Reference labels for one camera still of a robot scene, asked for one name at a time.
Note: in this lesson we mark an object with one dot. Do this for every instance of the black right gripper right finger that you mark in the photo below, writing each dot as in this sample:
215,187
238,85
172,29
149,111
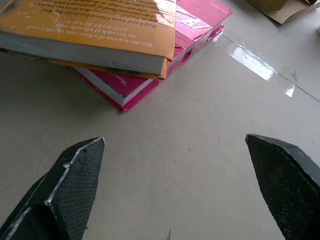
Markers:
290,185

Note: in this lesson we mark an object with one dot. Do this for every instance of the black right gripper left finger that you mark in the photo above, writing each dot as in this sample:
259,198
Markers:
62,195

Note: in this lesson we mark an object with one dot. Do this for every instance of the pink paperback book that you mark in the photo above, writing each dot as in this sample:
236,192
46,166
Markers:
160,75

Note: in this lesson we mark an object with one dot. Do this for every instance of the orange paperback book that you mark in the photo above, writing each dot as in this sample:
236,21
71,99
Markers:
87,32

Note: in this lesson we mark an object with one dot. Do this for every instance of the brown cardboard piece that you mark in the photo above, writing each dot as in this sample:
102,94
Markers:
285,8

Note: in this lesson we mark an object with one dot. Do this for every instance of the clear adhesive tape strip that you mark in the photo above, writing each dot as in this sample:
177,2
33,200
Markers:
260,67

